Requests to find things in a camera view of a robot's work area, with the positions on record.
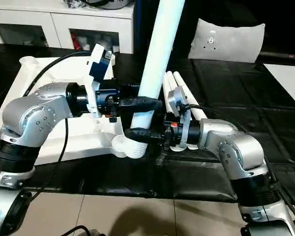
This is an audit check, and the white plastic table top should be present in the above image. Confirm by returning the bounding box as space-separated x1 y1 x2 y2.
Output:
0 56 149 160

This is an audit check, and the black work mat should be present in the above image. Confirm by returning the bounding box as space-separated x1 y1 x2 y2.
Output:
0 43 295 202

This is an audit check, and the grey bag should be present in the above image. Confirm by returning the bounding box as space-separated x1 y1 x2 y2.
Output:
86 0 134 10

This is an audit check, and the white cabinet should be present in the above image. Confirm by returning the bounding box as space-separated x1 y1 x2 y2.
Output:
0 0 134 54

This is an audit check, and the tangled small items pile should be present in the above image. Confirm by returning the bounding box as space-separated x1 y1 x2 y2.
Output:
64 0 87 9

